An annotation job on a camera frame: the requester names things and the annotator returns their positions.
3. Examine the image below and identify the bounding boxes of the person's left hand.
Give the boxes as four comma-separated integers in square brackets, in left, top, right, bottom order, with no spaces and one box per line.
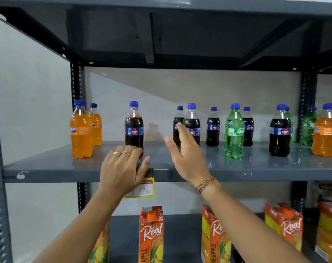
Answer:
[100,145,151,201]

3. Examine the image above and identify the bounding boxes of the person's right hand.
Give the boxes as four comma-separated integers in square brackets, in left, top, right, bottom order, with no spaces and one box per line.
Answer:
[164,122,215,190]

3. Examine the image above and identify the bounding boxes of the person's left forearm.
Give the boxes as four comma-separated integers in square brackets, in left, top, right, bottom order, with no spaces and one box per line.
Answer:
[33,189,124,263]

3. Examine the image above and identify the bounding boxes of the person's right forearm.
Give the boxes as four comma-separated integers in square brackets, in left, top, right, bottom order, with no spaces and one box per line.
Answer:
[199,179,312,263]

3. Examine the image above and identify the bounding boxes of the yellow price tag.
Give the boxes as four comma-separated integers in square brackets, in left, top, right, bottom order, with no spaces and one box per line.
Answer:
[124,169,155,199]

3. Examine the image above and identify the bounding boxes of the cola bottle blue cap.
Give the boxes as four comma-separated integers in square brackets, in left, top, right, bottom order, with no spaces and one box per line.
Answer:
[173,106,185,147]
[182,103,201,147]
[242,107,254,147]
[206,107,221,147]
[124,101,144,159]
[269,104,292,158]

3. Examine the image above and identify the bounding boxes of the small orange soda bottle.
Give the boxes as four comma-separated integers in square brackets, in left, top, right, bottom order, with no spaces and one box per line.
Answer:
[89,103,103,147]

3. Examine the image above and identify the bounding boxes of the large orange soda bottle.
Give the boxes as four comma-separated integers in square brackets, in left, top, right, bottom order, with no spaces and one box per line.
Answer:
[70,100,93,159]
[312,103,332,157]

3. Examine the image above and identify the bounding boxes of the green soda bottle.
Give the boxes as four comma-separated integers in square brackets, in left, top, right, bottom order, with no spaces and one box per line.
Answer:
[225,103,245,159]
[285,106,294,146]
[300,107,318,146]

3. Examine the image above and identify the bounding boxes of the orange juice carton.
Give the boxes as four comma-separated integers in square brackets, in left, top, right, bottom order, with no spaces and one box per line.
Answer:
[315,201,332,263]
[139,206,164,263]
[201,204,232,263]
[264,203,304,252]
[88,220,111,263]

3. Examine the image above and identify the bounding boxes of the grey metal shelving rack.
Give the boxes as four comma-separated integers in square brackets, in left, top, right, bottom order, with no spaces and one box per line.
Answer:
[0,0,332,263]

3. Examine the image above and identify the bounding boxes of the braided thread bracelet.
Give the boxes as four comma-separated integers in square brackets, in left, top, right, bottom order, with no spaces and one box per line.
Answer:
[195,176,216,195]

